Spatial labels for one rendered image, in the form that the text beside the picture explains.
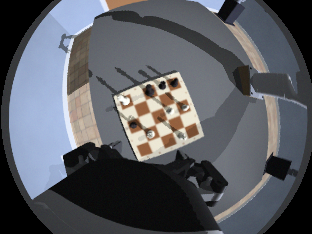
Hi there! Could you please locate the beige and brown chessboard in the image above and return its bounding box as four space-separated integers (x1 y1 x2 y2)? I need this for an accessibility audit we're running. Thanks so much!
114 72 204 162

